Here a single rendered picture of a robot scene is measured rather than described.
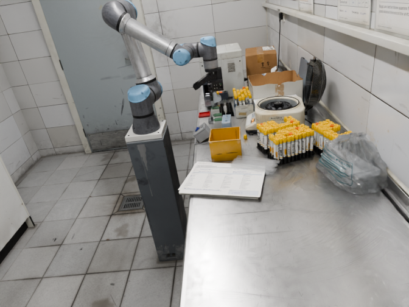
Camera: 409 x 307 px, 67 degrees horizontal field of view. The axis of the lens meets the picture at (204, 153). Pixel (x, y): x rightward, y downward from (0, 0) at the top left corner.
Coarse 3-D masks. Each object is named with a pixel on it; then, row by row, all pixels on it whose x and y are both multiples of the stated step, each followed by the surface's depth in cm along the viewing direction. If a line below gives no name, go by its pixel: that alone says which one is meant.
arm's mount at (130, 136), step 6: (162, 120) 180; (162, 126) 172; (132, 132) 169; (156, 132) 165; (162, 132) 166; (126, 138) 165; (132, 138) 165; (138, 138) 165; (144, 138) 165; (150, 138) 164; (156, 138) 164
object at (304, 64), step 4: (300, 60) 198; (304, 60) 185; (300, 64) 198; (304, 64) 185; (308, 64) 175; (300, 68) 196; (304, 68) 184; (300, 72) 195; (304, 72) 184; (300, 76) 194; (304, 76) 183; (304, 80) 182; (304, 84) 182; (304, 88) 181
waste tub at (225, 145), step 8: (224, 128) 140; (232, 128) 140; (216, 136) 142; (224, 136) 142; (232, 136) 142; (216, 144) 130; (224, 144) 130; (232, 144) 129; (240, 144) 129; (216, 152) 132; (224, 152) 131; (232, 152) 131; (240, 152) 131; (216, 160) 134; (224, 160) 133; (232, 160) 133
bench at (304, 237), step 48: (288, 192) 108; (336, 192) 105; (384, 192) 101; (192, 240) 94; (240, 240) 91; (288, 240) 89; (336, 240) 86; (384, 240) 84; (192, 288) 79; (240, 288) 77; (288, 288) 75; (336, 288) 73; (384, 288) 72
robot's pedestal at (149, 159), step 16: (128, 144) 165; (144, 144) 165; (160, 144) 165; (144, 160) 169; (160, 160) 169; (144, 176) 174; (160, 176) 174; (176, 176) 190; (144, 192) 179; (160, 192) 179; (176, 192) 184; (160, 208) 185; (176, 208) 184; (160, 224) 190; (176, 224) 190; (160, 240) 196; (176, 240) 196; (160, 256) 203; (176, 256) 204
